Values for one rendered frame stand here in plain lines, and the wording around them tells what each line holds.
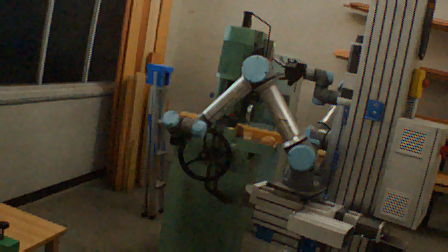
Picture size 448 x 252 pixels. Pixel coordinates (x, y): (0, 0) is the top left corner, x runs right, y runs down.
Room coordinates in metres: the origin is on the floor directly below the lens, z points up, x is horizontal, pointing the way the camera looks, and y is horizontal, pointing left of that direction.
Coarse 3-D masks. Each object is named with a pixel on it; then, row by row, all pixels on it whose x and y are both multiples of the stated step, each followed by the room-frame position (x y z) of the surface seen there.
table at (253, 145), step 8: (240, 136) 2.71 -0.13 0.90; (208, 144) 2.56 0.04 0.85; (216, 144) 2.56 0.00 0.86; (232, 144) 2.59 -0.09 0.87; (240, 144) 2.63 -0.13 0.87; (248, 144) 2.62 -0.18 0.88; (256, 144) 2.61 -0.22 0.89; (264, 144) 2.60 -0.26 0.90; (256, 152) 2.61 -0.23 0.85; (264, 152) 2.60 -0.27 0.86; (272, 152) 2.59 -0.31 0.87
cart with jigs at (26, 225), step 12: (0, 204) 1.89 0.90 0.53; (0, 216) 1.77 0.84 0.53; (12, 216) 1.80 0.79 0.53; (24, 216) 1.83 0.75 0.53; (36, 216) 1.85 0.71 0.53; (0, 228) 1.47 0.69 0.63; (12, 228) 1.69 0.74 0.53; (24, 228) 1.71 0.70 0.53; (36, 228) 1.74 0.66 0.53; (48, 228) 1.77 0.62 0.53; (60, 228) 1.80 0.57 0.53; (0, 240) 1.47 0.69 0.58; (12, 240) 1.49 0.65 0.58; (24, 240) 1.61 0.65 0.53; (36, 240) 1.63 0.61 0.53; (48, 240) 1.69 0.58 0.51
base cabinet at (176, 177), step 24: (192, 168) 2.67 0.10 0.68; (168, 192) 2.70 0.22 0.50; (192, 192) 2.67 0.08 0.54; (240, 192) 2.62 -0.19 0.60; (168, 216) 2.69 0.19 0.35; (192, 216) 2.66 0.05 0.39; (216, 216) 2.63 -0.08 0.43; (240, 216) 2.73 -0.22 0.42; (168, 240) 2.68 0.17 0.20; (192, 240) 2.65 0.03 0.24; (216, 240) 2.63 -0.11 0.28; (240, 240) 3.05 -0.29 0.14
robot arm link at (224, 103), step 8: (240, 80) 2.22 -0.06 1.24; (232, 88) 2.22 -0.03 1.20; (240, 88) 2.20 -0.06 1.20; (248, 88) 2.21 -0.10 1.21; (224, 96) 2.23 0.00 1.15; (232, 96) 2.21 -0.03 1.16; (240, 96) 2.22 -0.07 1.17; (216, 104) 2.23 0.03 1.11; (224, 104) 2.22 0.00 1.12; (232, 104) 2.23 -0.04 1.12; (208, 112) 2.24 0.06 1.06; (216, 112) 2.23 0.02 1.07; (224, 112) 2.24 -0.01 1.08; (208, 120) 2.24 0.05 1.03; (216, 120) 2.25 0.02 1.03; (208, 128) 2.26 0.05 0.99
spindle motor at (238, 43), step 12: (228, 36) 2.76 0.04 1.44; (240, 36) 2.73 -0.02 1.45; (252, 36) 2.77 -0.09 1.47; (228, 48) 2.75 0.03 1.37; (240, 48) 2.74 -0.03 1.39; (252, 48) 2.82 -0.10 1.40; (228, 60) 2.74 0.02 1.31; (240, 60) 2.74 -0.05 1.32; (228, 72) 2.73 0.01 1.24; (240, 72) 2.75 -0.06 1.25
